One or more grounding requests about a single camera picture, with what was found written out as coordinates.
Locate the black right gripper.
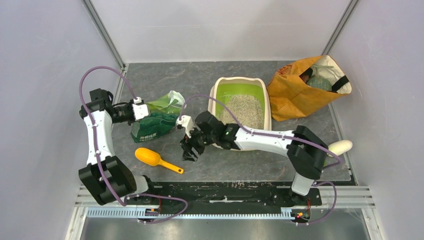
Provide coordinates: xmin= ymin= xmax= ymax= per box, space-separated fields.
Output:
xmin=179 ymin=122 xmax=218 ymax=162

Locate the green cat litter bag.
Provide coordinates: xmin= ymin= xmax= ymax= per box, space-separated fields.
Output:
xmin=130 ymin=90 xmax=185 ymax=143

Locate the yellow plastic scoop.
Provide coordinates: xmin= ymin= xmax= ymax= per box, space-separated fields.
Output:
xmin=134 ymin=147 xmax=184 ymax=174

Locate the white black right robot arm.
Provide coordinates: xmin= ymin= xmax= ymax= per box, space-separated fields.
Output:
xmin=176 ymin=111 xmax=328 ymax=205

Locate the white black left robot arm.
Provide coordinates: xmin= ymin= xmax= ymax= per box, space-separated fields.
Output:
xmin=78 ymin=88 xmax=150 ymax=206

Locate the beige green litter box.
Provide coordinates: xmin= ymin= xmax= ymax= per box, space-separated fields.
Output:
xmin=209 ymin=76 xmax=272 ymax=131

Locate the orange tote bag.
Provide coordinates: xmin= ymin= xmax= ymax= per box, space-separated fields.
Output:
xmin=267 ymin=55 xmax=353 ymax=121

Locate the green melon in bag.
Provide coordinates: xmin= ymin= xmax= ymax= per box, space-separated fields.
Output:
xmin=304 ymin=68 xmax=332 ymax=92

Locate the white radish with leaves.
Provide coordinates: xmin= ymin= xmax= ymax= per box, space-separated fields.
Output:
xmin=326 ymin=140 xmax=353 ymax=168

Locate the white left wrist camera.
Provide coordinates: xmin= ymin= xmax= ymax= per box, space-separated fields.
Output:
xmin=132 ymin=97 xmax=150 ymax=121

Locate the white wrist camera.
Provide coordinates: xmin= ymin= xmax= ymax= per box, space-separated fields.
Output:
xmin=132 ymin=97 xmax=150 ymax=121
xmin=176 ymin=115 xmax=197 ymax=138

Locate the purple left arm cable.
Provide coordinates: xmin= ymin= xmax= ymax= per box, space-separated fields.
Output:
xmin=78 ymin=65 xmax=189 ymax=225

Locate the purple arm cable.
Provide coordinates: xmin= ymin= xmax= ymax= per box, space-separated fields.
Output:
xmin=78 ymin=65 xmax=189 ymax=225
xmin=178 ymin=94 xmax=343 ymax=226

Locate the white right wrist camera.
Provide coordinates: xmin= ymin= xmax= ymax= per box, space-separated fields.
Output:
xmin=176 ymin=115 xmax=197 ymax=138

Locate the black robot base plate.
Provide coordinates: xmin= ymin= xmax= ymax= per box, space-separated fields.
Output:
xmin=124 ymin=180 xmax=323 ymax=213

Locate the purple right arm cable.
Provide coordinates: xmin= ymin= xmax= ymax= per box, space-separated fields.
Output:
xmin=178 ymin=94 xmax=343 ymax=226

